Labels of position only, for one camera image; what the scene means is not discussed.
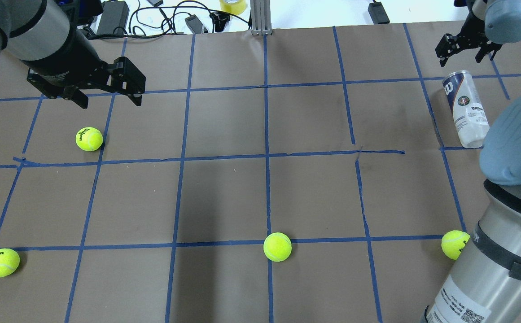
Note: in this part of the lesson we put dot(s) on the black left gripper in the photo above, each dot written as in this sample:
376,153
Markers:
68,58

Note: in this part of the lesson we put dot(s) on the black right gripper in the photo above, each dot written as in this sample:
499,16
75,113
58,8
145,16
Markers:
470,34

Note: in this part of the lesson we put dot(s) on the clear tennis ball can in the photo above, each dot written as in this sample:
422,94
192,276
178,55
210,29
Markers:
469,116

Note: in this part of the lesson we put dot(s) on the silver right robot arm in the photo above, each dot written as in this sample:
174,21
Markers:
484,284

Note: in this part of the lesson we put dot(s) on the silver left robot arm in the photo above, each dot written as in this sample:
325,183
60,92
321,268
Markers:
61,61

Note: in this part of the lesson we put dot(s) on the tennis ball near left gripper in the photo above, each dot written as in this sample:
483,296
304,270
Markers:
89,139

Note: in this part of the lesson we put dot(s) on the tennis ball near base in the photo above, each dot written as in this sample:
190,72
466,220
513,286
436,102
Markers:
453,243

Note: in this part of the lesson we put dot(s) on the tennis ball front left corner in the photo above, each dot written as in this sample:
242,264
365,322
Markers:
9,261

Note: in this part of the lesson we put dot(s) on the tennis ball front centre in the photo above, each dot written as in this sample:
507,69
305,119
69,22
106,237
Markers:
277,247

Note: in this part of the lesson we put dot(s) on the black power adapter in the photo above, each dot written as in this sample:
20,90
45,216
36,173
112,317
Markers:
113,18

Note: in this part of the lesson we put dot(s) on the small black adapter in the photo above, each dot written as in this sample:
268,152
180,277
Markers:
378,13

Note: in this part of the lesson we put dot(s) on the yellow tape roll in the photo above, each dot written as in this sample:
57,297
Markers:
235,7

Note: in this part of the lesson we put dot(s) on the aluminium frame post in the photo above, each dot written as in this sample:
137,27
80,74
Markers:
260,17

